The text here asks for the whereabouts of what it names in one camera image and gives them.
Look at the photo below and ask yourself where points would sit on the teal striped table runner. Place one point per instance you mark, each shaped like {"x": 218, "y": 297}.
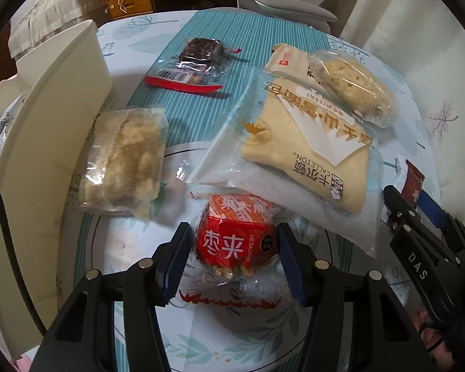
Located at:
{"x": 201, "y": 27}

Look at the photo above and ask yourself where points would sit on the white lace cover cloth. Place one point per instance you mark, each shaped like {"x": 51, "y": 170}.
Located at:
{"x": 50, "y": 4}

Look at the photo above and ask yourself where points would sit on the dark brownie packet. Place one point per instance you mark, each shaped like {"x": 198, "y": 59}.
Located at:
{"x": 197, "y": 60}

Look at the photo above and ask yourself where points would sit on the small maroon packet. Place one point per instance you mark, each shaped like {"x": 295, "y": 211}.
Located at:
{"x": 414, "y": 180}

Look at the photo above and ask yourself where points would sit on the beige pastry packet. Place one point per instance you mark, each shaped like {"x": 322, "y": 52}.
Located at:
{"x": 286, "y": 62}

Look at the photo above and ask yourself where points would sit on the white plastic tray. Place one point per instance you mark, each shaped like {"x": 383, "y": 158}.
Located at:
{"x": 62, "y": 97}

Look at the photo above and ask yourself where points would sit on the large clear bread packet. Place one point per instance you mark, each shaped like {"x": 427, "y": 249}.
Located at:
{"x": 294, "y": 151}

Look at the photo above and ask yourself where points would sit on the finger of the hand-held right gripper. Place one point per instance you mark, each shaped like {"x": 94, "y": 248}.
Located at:
{"x": 434, "y": 211}
{"x": 401, "y": 211}

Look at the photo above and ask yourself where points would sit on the red date walnut packet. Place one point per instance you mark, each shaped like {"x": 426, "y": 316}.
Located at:
{"x": 236, "y": 248}

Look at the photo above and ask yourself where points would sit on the oat crisp cake packet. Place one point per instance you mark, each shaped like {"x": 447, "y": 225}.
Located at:
{"x": 352, "y": 85}

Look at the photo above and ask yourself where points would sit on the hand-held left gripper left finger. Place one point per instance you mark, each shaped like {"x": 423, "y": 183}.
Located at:
{"x": 174, "y": 267}

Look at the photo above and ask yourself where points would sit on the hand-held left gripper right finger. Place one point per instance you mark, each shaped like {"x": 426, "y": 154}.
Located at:
{"x": 294, "y": 267}

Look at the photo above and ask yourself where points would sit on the person's right hand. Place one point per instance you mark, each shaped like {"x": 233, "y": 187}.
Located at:
{"x": 434, "y": 337}

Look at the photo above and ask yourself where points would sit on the puffed rice cake packet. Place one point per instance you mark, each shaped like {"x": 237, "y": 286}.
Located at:
{"x": 128, "y": 159}

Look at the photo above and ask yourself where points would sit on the white floral curtain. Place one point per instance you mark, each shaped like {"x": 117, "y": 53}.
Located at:
{"x": 410, "y": 27}

